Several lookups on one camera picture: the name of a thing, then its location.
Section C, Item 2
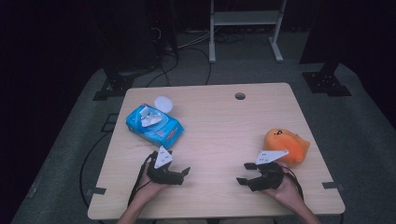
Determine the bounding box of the white round lid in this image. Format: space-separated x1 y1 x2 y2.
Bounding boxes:
153 95 175 114

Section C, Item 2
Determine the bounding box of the black tape strip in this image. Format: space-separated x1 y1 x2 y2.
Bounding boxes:
321 181 346 191
85 186 107 198

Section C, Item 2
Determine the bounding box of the white metal stand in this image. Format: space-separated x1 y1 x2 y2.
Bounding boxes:
208 0 288 64

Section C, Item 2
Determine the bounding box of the black stand base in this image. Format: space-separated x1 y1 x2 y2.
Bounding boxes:
92 74 135 102
302 62 353 97

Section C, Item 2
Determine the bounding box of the blue wet wipes pack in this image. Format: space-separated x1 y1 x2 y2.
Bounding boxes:
125 104 185 150

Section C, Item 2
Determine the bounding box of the white wet wipe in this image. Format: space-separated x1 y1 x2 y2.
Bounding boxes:
140 111 163 128

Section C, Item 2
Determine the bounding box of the black looped floor cable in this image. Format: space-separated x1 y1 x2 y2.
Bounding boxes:
146 46 213 88

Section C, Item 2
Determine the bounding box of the orange plush toy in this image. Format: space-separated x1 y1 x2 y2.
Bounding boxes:
262 128 311 169

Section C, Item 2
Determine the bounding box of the person's left hand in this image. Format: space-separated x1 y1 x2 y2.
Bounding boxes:
132 163 171 205

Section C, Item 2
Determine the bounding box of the right hand-held gripper black cable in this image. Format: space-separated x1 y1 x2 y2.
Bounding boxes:
281 166 304 200

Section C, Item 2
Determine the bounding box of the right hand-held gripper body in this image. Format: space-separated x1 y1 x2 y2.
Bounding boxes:
247 149 290 192

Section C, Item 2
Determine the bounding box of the person's right hand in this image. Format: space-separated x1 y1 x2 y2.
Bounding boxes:
263 164 305 210

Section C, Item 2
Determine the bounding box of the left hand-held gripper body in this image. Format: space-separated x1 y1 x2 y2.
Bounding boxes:
146 145 185 187

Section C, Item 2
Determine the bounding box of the hand-held gripper black cable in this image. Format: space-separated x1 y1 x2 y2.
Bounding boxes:
127 151 158 207
281 166 304 200

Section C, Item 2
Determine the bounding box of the long black floor cable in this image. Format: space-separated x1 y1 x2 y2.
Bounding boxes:
78 130 111 209

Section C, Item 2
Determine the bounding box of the left hand-held gripper black cable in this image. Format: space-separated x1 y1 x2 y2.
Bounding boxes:
127 151 158 207

